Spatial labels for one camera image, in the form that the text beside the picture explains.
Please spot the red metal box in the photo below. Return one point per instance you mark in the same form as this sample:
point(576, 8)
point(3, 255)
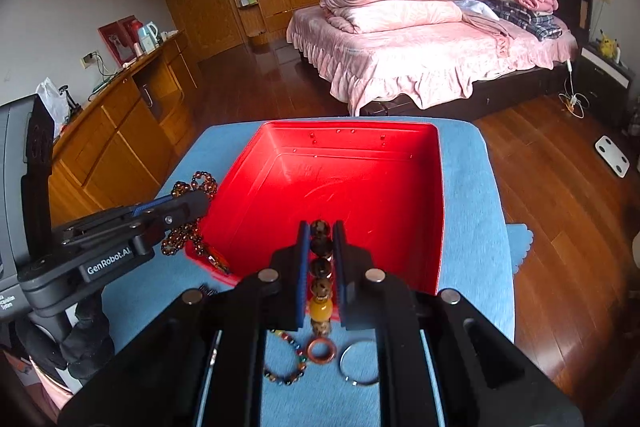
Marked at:
point(340, 177)

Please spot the wall socket with plug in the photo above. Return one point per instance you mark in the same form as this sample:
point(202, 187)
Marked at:
point(89, 60)

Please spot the white plastic bag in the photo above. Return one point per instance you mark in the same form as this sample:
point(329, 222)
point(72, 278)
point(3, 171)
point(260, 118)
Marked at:
point(50, 104)

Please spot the red picture frame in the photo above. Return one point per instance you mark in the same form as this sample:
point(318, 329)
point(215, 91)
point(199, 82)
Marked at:
point(112, 39)

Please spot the pink ruffled bedspread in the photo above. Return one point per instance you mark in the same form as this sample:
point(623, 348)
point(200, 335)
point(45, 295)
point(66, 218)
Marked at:
point(400, 52)

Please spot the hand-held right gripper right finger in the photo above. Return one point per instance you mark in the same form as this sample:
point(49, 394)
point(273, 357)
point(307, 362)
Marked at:
point(340, 277)

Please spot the silver bangle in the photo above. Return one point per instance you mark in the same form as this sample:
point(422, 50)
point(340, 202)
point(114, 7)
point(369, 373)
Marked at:
point(343, 366)

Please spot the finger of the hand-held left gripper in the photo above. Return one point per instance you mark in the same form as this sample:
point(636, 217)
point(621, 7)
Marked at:
point(182, 209)
point(147, 208)

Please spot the white bathroom scale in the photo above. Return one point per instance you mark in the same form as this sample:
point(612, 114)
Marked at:
point(612, 157)

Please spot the yellow plush toy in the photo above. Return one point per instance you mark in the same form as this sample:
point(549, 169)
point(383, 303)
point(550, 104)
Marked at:
point(606, 44)

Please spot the plaid clothes pile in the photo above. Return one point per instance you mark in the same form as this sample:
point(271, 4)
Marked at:
point(530, 24)

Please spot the white electric kettle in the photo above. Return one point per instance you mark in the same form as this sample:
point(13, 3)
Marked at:
point(148, 38)

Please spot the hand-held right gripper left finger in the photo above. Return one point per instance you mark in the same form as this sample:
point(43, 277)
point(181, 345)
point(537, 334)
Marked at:
point(300, 277)

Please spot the wooden sideboard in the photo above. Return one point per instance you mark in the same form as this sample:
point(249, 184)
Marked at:
point(110, 147)

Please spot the dark nightstand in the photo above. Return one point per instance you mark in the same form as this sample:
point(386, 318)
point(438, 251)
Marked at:
point(600, 82)

